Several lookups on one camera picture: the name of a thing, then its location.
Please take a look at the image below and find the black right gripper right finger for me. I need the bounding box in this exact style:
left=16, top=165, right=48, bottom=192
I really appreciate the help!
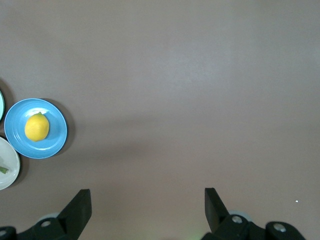
left=201, top=187, right=307, bottom=240

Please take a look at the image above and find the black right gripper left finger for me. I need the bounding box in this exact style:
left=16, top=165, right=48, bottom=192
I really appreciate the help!
left=0, top=189, right=92, bottom=240

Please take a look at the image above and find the green lettuce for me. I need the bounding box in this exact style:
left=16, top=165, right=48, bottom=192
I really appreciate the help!
left=0, top=157, right=10, bottom=175

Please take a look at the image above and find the yellow lemon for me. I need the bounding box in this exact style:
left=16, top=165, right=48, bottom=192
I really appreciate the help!
left=24, top=112, right=50, bottom=143

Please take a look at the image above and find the blue plate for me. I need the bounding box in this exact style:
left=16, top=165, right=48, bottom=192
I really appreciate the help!
left=4, top=98, right=68, bottom=160

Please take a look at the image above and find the beige plate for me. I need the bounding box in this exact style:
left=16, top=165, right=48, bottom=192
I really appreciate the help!
left=0, top=136, right=21, bottom=191

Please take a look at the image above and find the pale green plate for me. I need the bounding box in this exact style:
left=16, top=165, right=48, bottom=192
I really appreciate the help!
left=0, top=89, right=6, bottom=122

